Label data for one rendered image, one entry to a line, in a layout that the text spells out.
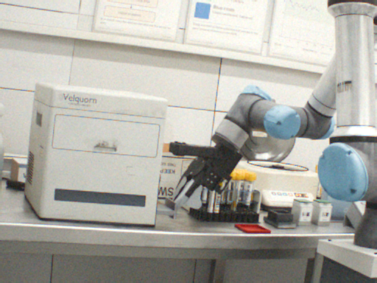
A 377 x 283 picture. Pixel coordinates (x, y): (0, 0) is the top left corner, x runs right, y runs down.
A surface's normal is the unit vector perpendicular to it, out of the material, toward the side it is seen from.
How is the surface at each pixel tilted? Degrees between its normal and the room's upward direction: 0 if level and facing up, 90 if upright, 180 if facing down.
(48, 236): 90
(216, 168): 90
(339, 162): 97
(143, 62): 90
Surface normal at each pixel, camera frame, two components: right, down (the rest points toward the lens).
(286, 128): 0.59, 0.24
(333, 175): -0.77, 0.05
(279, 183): 0.28, 0.09
